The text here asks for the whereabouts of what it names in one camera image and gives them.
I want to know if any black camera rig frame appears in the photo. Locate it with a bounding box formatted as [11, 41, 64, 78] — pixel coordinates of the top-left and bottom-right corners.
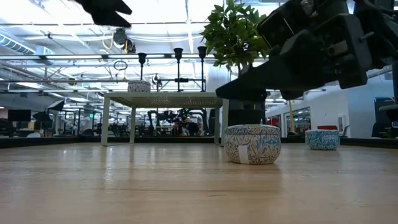
[156, 77, 208, 93]

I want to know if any black hanging cable loop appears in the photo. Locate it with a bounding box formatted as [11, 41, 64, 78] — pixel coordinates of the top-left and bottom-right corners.
[113, 60, 129, 72]

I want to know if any teal blue patterned candle tin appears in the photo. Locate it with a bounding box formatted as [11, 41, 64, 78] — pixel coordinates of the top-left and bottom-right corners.
[304, 129, 341, 151]

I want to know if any purple white floral candle tin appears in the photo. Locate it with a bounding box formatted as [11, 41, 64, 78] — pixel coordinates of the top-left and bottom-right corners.
[127, 80, 152, 93]

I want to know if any black hanging ceiling device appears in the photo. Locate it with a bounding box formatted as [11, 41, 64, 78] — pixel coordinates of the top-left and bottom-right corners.
[111, 27, 137, 54]

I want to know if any black studio light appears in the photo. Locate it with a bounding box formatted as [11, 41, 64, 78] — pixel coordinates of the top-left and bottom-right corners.
[46, 99, 66, 113]

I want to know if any yellow blue floral candle tin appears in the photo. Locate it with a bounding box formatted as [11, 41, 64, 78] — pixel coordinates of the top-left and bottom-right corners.
[223, 124, 282, 166]

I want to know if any yellow vertical pole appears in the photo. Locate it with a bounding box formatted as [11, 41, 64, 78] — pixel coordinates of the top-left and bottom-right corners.
[285, 99, 300, 138]

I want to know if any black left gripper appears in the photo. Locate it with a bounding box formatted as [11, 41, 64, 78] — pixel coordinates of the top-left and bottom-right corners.
[73, 0, 133, 29]

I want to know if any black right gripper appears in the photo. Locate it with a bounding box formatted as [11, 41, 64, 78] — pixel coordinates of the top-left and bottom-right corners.
[215, 12, 374, 101]

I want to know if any black computer monitor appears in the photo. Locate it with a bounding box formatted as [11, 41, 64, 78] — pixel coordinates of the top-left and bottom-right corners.
[7, 109, 32, 123]

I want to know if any black office chair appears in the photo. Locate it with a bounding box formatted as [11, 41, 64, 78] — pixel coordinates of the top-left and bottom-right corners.
[371, 97, 396, 139]

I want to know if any green leafy potted tree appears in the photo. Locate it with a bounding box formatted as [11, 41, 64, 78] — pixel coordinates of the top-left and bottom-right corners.
[200, 0, 272, 77]

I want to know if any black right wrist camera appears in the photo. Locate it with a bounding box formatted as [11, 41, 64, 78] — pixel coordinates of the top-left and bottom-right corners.
[256, 0, 349, 50]

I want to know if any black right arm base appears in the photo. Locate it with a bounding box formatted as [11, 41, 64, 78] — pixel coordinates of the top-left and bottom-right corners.
[378, 60, 398, 168]

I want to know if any black square planter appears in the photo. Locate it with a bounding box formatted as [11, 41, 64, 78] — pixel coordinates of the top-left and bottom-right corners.
[228, 98, 267, 127]

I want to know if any pale green metal riser shelf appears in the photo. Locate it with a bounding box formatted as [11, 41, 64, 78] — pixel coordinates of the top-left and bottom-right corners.
[99, 91, 231, 147]

